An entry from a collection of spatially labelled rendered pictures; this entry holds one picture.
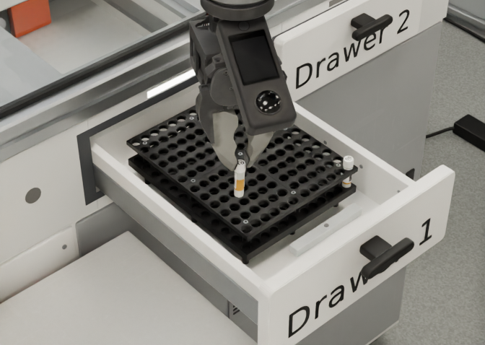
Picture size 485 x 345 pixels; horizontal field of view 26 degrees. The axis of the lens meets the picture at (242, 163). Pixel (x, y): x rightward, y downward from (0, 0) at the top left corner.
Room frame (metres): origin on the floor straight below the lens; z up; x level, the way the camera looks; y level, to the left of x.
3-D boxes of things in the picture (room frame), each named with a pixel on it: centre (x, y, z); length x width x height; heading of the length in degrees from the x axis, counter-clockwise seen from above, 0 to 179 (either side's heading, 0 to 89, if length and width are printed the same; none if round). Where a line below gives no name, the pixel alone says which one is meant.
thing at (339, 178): (0.89, -0.06, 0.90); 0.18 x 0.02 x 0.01; 131
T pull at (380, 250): (0.80, -0.15, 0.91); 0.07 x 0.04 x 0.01; 131
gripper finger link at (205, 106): (0.84, 0.02, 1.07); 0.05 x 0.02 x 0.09; 107
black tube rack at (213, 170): (0.97, 0.00, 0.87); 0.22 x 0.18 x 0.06; 41
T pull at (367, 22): (1.24, -0.17, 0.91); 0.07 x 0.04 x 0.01; 131
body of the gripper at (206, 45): (0.87, 0.01, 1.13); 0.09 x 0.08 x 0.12; 17
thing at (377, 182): (0.97, 0.01, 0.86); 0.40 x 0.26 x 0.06; 41
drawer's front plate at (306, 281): (0.82, -0.13, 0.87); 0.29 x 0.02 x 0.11; 131
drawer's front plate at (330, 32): (1.26, -0.16, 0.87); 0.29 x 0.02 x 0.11; 131
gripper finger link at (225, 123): (0.86, 0.03, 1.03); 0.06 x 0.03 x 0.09; 17
